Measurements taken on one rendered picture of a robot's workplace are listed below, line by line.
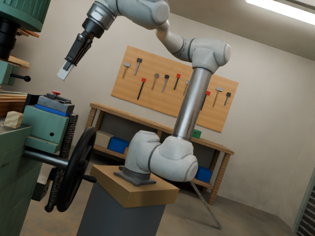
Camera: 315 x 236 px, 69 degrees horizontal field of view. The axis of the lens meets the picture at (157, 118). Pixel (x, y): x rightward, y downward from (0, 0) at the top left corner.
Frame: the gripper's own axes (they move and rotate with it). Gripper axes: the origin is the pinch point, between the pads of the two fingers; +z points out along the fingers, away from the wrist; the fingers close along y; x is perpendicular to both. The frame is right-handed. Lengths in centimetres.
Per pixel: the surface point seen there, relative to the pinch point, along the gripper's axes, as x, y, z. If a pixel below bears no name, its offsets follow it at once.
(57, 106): 7.1, 9.2, 10.7
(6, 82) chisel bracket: -9.7, 10.2, 12.7
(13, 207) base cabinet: 12, 4, 50
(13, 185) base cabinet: 9.4, 10.3, 39.8
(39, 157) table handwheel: 11.4, 10.6, 27.6
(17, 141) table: 5.2, 17.6, 23.8
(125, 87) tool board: 2, -313, -15
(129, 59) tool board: -20, -314, -59
